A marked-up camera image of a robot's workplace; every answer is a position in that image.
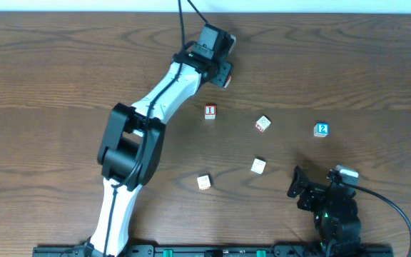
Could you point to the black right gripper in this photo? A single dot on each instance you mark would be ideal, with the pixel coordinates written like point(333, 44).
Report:
point(307, 191)

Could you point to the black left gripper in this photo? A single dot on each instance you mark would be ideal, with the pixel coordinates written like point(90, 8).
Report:
point(223, 74)

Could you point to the red letter A block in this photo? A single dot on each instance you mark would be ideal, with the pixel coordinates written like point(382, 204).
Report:
point(227, 82)

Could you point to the red letter I block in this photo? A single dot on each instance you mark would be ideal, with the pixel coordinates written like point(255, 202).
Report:
point(210, 111)

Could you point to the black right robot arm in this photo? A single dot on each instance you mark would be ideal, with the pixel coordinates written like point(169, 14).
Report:
point(339, 231)

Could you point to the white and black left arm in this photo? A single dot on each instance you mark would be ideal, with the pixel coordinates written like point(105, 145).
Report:
point(132, 142)

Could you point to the plain wooden block right centre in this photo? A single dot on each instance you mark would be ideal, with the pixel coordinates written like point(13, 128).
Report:
point(258, 166)

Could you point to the plain wooden block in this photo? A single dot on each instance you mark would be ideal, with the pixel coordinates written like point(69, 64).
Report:
point(204, 182)
point(258, 166)

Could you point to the blue number 2 block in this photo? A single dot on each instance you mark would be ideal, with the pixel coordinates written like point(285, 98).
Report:
point(321, 130)

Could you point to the red edged tilted wooden block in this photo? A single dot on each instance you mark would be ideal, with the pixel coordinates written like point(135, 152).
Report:
point(262, 123)

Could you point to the plain wooden block bottom centre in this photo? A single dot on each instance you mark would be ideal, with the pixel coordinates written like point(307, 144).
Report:
point(204, 182)

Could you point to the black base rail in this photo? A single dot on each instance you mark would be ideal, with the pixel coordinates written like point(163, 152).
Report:
point(185, 251)

